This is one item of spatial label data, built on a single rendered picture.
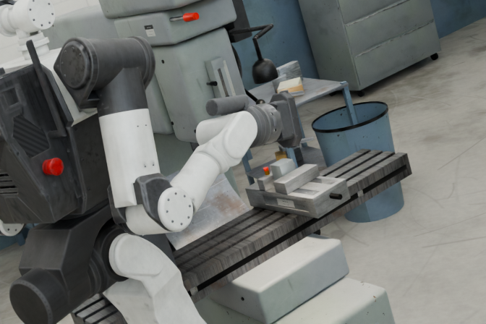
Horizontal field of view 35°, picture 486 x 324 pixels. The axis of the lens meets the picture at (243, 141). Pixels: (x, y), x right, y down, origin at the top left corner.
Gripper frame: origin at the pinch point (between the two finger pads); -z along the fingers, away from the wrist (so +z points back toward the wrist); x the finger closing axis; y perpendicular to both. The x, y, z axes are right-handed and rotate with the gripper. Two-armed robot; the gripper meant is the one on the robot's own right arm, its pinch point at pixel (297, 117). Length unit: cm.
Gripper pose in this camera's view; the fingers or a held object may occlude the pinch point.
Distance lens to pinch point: 176.0
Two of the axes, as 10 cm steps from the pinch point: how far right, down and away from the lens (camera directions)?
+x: -2.0, -9.8, 0.0
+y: -7.2, 1.5, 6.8
